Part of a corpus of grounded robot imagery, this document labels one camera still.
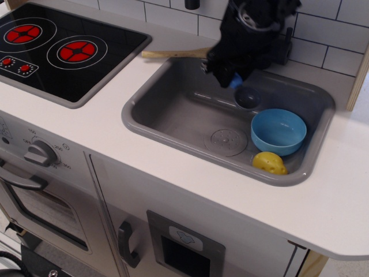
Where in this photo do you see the black toy stovetop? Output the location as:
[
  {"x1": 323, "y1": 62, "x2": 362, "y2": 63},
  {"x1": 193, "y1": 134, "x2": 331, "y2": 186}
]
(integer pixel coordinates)
[{"x1": 1, "y1": 3, "x2": 152, "y2": 109}]

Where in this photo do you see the grey dispenser panel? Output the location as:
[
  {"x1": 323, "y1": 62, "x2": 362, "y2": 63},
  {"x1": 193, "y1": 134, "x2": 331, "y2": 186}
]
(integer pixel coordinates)
[{"x1": 146, "y1": 210, "x2": 225, "y2": 277}]

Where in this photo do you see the light blue plastic bowl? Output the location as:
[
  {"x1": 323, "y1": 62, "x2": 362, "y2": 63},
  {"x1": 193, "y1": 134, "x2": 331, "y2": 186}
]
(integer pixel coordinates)
[{"x1": 251, "y1": 108, "x2": 307, "y2": 156}]

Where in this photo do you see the grey oven door handle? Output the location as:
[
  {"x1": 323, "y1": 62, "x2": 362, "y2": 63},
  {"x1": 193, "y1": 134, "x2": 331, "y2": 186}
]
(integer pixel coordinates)
[{"x1": 1, "y1": 159, "x2": 48, "y2": 191}]

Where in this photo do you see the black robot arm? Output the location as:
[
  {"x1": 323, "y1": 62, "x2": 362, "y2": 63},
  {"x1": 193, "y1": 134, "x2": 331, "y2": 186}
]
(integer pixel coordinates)
[{"x1": 202, "y1": 1, "x2": 301, "y2": 88}]

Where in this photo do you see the yellow toy cheese wedge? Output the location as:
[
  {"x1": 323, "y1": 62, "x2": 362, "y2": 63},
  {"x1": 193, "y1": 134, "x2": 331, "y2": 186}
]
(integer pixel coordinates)
[{"x1": 252, "y1": 152, "x2": 288, "y2": 175}]

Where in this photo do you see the grey cabinet door handle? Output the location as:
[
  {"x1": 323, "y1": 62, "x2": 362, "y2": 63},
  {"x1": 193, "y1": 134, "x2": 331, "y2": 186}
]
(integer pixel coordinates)
[{"x1": 118, "y1": 221, "x2": 141, "y2": 268}]

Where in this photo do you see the black cable bottom left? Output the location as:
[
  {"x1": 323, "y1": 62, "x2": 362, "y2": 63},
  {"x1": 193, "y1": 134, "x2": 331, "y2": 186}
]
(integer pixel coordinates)
[{"x1": 0, "y1": 250, "x2": 25, "y2": 277}]

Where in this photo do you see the grey toy sink basin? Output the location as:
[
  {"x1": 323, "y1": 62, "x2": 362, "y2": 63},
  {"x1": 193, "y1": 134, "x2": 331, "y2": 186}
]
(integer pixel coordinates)
[{"x1": 122, "y1": 58, "x2": 335, "y2": 186}]

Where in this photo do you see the wooden spatula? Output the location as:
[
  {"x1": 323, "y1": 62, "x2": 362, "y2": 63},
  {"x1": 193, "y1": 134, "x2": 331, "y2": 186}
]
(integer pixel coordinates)
[{"x1": 141, "y1": 47, "x2": 211, "y2": 59}]

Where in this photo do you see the blue handled grey spoon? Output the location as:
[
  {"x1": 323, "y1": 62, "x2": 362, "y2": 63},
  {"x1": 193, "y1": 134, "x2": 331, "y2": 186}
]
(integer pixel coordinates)
[{"x1": 229, "y1": 73, "x2": 261, "y2": 110}]

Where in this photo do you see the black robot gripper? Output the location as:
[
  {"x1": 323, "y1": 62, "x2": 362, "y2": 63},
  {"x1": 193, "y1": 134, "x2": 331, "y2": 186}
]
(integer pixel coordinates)
[{"x1": 202, "y1": 17, "x2": 281, "y2": 88}]

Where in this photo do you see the black toy faucet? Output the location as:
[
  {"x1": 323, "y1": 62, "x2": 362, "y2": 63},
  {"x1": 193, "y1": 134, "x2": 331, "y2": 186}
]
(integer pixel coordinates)
[{"x1": 259, "y1": 27, "x2": 293, "y2": 69}]

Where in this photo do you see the grey oven knob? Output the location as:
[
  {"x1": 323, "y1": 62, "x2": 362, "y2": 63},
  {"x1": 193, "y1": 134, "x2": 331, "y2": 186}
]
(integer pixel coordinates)
[{"x1": 24, "y1": 140, "x2": 58, "y2": 167}]

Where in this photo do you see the toy oven door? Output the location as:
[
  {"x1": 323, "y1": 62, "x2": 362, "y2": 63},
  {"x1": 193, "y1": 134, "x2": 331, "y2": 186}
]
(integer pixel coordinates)
[{"x1": 1, "y1": 181, "x2": 89, "y2": 251}]

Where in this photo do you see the black cylinder on wall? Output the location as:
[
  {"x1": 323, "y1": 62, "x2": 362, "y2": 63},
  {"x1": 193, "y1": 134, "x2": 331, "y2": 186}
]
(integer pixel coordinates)
[{"x1": 184, "y1": 0, "x2": 200, "y2": 10}]

